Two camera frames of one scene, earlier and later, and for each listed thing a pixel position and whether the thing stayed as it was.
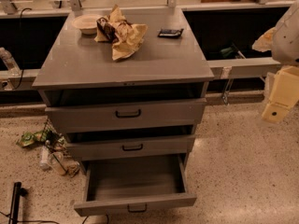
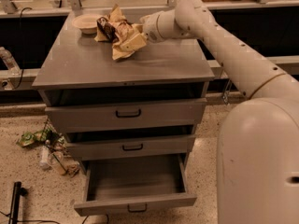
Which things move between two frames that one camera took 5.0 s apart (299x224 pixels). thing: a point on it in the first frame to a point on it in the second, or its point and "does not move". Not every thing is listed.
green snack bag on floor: (45, 136) does not move
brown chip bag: (125, 38) does not move
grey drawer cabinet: (148, 104) does not move
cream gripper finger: (264, 42) to (135, 42)
